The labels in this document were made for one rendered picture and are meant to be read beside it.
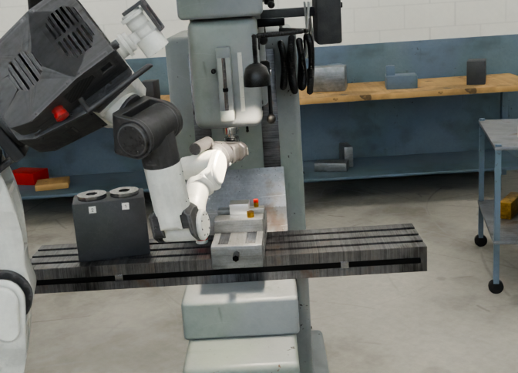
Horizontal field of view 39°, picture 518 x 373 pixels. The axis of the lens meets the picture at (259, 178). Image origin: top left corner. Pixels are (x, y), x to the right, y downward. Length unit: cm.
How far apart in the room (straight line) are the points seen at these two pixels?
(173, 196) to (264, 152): 94
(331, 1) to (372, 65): 410
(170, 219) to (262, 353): 53
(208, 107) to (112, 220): 47
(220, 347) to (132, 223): 48
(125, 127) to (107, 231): 71
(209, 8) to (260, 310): 87
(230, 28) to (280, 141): 64
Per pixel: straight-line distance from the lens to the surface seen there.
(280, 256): 224
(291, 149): 265
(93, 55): 163
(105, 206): 230
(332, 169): 602
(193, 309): 217
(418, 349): 367
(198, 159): 203
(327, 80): 594
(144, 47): 183
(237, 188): 264
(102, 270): 231
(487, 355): 365
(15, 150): 180
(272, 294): 217
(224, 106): 212
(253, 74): 198
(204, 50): 214
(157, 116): 170
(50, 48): 167
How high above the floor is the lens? 170
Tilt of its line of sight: 14 degrees down
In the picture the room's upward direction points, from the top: 4 degrees counter-clockwise
